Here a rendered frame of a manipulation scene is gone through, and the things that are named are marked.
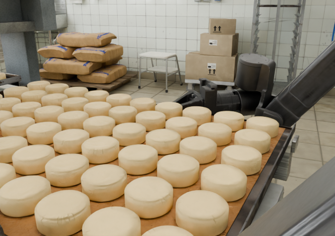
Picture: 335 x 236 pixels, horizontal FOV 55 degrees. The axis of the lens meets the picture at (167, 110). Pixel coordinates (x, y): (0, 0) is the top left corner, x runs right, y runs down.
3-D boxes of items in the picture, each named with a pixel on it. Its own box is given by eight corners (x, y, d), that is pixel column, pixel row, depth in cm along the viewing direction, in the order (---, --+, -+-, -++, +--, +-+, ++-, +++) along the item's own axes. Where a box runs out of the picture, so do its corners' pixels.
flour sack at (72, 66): (40, 73, 408) (38, 59, 403) (60, 66, 446) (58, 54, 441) (90, 76, 389) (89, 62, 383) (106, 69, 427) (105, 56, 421)
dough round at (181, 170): (205, 173, 40) (206, 158, 39) (187, 193, 35) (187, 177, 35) (170, 163, 42) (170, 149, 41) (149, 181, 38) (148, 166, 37)
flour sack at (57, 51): (64, 61, 403) (62, 47, 398) (37, 59, 417) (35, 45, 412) (95, 52, 467) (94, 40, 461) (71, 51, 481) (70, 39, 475)
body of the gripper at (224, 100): (196, 78, 66) (229, 75, 68) (194, 123, 70) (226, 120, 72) (208, 85, 60) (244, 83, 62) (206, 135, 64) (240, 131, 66)
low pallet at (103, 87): (29, 88, 426) (28, 80, 423) (66, 75, 498) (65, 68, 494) (110, 96, 390) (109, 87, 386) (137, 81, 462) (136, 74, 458)
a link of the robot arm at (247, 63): (279, 134, 61) (292, 116, 67) (294, 78, 55) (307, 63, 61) (222, 113, 66) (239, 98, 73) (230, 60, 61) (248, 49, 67)
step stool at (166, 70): (183, 85, 442) (183, 52, 427) (167, 93, 405) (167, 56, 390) (155, 81, 462) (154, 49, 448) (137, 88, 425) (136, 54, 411)
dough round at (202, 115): (177, 122, 56) (177, 111, 55) (191, 114, 60) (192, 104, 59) (202, 128, 53) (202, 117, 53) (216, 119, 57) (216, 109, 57)
